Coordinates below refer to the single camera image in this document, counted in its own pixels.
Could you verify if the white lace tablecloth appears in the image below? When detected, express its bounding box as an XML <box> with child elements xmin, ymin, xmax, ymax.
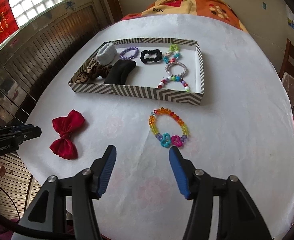
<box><xmin>18</xmin><ymin>15</ymin><xmax>294</xmax><ymax>239</ymax></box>

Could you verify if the black scrunchie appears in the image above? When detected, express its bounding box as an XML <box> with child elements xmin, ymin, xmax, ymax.
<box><xmin>140</xmin><ymin>49</ymin><xmax>162</xmax><ymax>64</ymax></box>

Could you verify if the multicolour round bead bracelet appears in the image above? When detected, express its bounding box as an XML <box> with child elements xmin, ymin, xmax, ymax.
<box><xmin>157</xmin><ymin>75</ymin><xmax>190</xmax><ymax>92</ymax></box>

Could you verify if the wall calendar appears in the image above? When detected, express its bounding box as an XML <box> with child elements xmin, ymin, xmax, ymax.
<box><xmin>286</xmin><ymin>5</ymin><xmax>294</xmax><ymax>29</ymax></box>

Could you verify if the striped black white tray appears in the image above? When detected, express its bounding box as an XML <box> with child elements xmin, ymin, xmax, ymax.
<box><xmin>68</xmin><ymin>37</ymin><xmax>204</xmax><ymax>106</ymax></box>

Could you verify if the purple bead bracelet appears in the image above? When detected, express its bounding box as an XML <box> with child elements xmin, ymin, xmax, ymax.
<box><xmin>119</xmin><ymin>45</ymin><xmax>140</xmax><ymax>61</ymax></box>

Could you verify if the leopard print hair bow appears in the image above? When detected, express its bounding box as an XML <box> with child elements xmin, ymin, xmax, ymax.
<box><xmin>71</xmin><ymin>57</ymin><xmax>97</xmax><ymax>83</ymax></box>

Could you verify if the wooden chair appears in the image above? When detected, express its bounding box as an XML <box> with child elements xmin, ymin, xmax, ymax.
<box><xmin>278</xmin><ymin>39</ymin><xmax>294</xmax><ymax>110</ymax></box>

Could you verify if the red satin bow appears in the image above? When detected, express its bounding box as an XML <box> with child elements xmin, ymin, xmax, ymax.
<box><xmin>49</xmin><ymin>109</ymin><xmax>86</xmax><ymax>160</ymax></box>

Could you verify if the orange patterned love blanket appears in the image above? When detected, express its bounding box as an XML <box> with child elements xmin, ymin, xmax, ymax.
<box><xmin>123</xmin><ymin>0</ymin><xmax>247</xmax><ymax>32</ymax></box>

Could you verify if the white scrunchie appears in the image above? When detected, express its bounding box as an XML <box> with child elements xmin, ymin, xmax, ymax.
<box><xmin>95</xmin><ymin>42</ymin><xmax>117</xmax><ymax>66</ymax></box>

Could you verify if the colourful flower bead bracelet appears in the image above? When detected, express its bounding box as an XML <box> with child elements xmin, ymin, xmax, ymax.
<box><xmin>162</xmin><ymin>43</ymin><xmax>182</xmax><ymax>65</ymax></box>

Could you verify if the silver pink bead bracelet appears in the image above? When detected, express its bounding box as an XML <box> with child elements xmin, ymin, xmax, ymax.
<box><xmin>164</xmin><ymin>61</ymin><xmax>188</xmax><ymax>79</ymax></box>

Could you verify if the brown scrunchie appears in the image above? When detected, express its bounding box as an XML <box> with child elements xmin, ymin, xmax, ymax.
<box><xmin>89</xmin><ymin>64</ymin><xmax>113</xmax><ymax>80</ymax></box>

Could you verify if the rainbow crystal bead bracelet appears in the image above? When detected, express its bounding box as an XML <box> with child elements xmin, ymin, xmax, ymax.
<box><xmin>148</xmin><ymin>107</ymin><xmax>190</xmax><ymax>149</ymax></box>

